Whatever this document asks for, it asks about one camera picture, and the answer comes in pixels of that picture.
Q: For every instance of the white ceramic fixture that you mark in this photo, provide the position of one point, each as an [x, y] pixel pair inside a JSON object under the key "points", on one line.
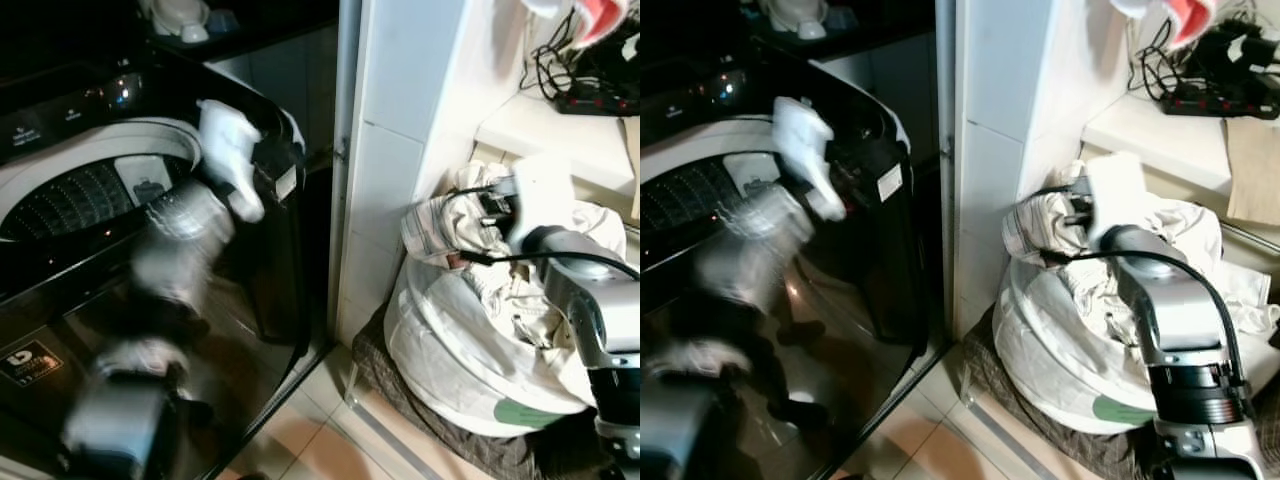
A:
{"points": [[180, 18], [795, 16]]}

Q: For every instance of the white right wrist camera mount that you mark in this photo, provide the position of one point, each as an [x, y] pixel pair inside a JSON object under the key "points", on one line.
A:
{"points": [[1115, 190], [542, 195]]}

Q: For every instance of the striped grey white garment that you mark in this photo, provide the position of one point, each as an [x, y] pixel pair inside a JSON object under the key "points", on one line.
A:
{"points": [[1030, 228], [435, 230]]}

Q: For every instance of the cream crumpled garment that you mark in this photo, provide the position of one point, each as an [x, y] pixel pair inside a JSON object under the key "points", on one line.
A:
{"points": [[520, 300], [1095, 290]]}

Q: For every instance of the black power adapter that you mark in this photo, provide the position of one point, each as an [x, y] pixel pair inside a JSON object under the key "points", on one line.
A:
{"points": [[1240, 55], [620, 65]]}

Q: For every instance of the brown cardboard sheet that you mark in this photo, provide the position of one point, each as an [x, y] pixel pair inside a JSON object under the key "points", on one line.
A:
{"points": [[633, 170], [1255, 170]]}

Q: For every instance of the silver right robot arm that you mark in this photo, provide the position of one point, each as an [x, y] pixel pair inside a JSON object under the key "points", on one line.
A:
{"points": [[600, 310], [1180, 340]]}

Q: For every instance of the brown floor mat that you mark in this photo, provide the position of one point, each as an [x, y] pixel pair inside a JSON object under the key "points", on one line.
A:
{"points": [[985, 385], [400, 395]]}

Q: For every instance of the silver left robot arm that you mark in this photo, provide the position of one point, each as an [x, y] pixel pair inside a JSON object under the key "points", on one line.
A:
{"points": [[750, 250], [175, 250]]}

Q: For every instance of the white tiled ledge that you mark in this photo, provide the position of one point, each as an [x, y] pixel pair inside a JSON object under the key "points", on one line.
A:
{"points": [[1160, 140], [560, 135]]}

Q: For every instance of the white fabric laundry basket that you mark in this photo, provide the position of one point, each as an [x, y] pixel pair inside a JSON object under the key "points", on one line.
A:
{"points": [[450, 360], [1050, 360]]}

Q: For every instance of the black top-load washing machine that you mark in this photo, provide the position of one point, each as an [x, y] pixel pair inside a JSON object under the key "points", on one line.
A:
{"points": [[700, 110], [90, 200]]}

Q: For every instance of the black power strip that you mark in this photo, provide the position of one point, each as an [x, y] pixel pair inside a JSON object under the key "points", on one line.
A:
{"points": [[1215, 103], [600, 102]]}

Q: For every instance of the red and white object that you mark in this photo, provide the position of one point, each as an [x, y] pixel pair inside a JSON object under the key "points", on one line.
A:
{"points": [[602, 20], [1192, 20]]}

